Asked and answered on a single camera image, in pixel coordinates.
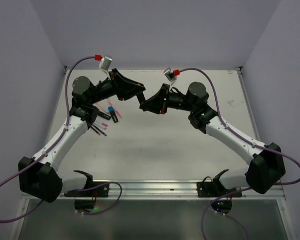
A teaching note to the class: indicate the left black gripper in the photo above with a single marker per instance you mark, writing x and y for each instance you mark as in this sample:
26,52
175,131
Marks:
124,87

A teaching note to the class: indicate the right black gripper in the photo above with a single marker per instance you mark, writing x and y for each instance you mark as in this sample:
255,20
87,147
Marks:
157,102

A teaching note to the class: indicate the pink translucent highlighter pen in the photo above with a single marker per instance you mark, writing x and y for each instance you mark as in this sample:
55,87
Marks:
115,109

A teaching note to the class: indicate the black blue highlighter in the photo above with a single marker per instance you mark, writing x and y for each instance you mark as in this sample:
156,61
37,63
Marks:
113,114

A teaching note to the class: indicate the black orange highlighter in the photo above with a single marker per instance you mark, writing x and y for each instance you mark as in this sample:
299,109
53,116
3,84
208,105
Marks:
140,94

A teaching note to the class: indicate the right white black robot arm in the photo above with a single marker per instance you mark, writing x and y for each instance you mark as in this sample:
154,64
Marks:
264,162

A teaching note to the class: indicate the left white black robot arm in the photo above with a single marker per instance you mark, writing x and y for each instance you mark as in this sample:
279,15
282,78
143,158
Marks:
39,174

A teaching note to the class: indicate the white yellow pen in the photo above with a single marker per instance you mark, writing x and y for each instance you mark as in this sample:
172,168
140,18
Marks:
101,107

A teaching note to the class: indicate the black marker pen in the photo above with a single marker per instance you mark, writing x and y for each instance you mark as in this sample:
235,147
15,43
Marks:
104,115

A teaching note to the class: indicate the dark pen with purple tip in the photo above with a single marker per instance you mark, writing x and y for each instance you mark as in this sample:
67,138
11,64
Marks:
99,129

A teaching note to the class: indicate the dark pen with red tip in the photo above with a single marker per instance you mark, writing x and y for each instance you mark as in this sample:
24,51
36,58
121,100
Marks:
97,132

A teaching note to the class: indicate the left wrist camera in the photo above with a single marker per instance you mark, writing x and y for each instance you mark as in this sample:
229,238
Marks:
104,64

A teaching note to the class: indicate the aluminium mounting rail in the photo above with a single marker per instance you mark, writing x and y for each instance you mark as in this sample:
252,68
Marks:
166,190

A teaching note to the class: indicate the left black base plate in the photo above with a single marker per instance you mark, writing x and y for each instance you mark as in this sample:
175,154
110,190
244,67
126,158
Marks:
101,192

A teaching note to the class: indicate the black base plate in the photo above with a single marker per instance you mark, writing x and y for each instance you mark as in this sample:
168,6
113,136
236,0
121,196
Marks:
101,192
210,189

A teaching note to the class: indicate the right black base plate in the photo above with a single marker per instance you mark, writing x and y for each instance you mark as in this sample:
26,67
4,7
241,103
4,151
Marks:
210,189

